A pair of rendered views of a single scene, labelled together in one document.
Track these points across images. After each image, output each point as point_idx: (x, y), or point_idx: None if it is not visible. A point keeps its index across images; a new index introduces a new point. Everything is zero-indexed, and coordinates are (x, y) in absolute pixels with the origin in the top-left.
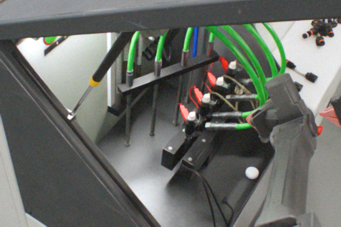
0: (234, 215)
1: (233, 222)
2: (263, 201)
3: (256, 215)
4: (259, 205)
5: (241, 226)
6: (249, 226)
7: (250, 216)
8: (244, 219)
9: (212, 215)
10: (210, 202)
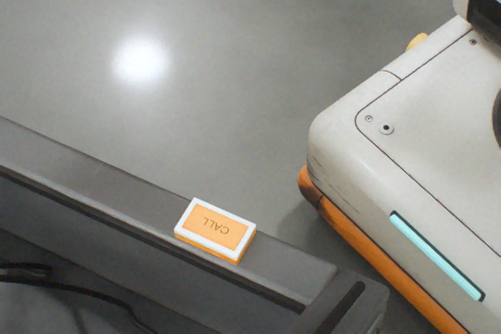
0: (1, 254)
1: (86, 207)
2: (2, 117)
3: (56, 141)
4: (17, 129)
5: (103, 184)
6: (100, 160)
7: (62, 155)
8: (75, 173)
9: (49, 285)
10: (14, 276)
